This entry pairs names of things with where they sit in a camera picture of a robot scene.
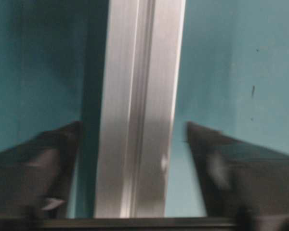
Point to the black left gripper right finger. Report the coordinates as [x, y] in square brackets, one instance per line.
[235, 174]

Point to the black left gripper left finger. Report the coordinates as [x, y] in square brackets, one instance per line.
[36, 175]

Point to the silver aluminium extrusion rail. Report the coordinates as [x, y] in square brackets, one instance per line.
[142, 57]

